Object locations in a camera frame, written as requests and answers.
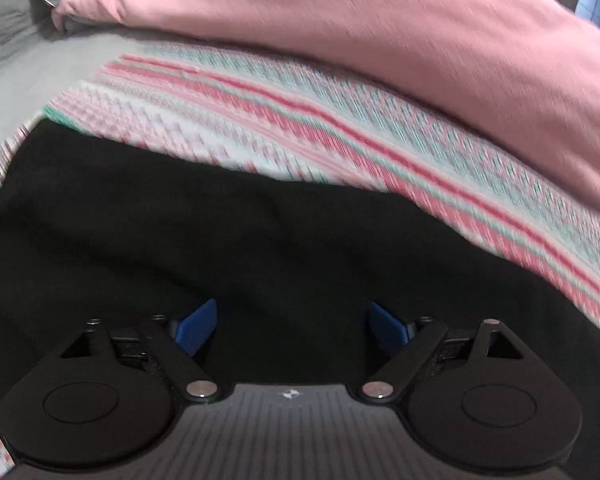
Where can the black pants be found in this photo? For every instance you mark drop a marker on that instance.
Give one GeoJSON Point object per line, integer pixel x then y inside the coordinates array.
{"type": "Point", "coordinates": [260, 240]}

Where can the pink duvet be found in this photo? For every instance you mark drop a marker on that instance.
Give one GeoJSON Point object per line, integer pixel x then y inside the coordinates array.
{"type": "Point", "coordinates": [380, 40]}

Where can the patterned striped blanket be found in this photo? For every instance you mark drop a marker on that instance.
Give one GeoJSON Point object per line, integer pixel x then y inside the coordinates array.
{"type": "Point", "coordinates": [330, 125]}

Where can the grey bed sheet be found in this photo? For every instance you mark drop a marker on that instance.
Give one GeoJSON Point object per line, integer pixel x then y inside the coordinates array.
{"type": "Point", "coordinates": [25, 85]}

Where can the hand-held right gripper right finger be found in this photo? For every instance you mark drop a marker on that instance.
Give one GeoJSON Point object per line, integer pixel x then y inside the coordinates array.
{"type": "Point", "coordinates": [387, 327]}

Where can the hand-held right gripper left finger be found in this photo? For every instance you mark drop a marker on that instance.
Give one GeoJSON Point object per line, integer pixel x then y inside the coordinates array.
{"type": "Point", "coordinates": [199, 327]}

